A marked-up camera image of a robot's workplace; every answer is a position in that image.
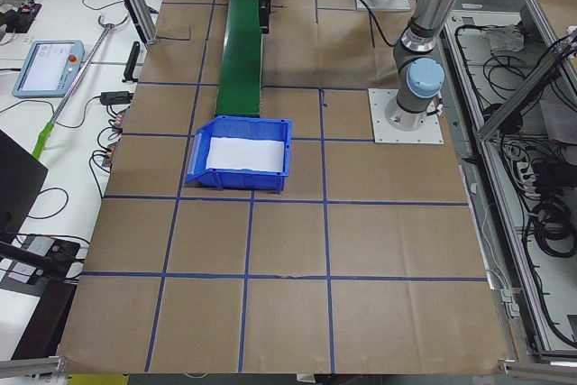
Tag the black power adapter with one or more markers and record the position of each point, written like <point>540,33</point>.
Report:
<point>115,98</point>

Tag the black monitor corner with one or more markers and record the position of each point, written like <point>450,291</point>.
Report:
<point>22,177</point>

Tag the green conveyor belt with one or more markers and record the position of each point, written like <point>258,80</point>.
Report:
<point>239,92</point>

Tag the green handled reacher grabber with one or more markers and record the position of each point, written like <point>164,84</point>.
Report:
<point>46,131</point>

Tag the teach pendant tablet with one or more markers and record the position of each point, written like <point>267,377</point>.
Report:
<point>49,69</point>

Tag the white foam pad source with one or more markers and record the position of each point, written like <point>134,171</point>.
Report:
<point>227,153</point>

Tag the blue source bin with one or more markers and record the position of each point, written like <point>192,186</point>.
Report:
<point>246,128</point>

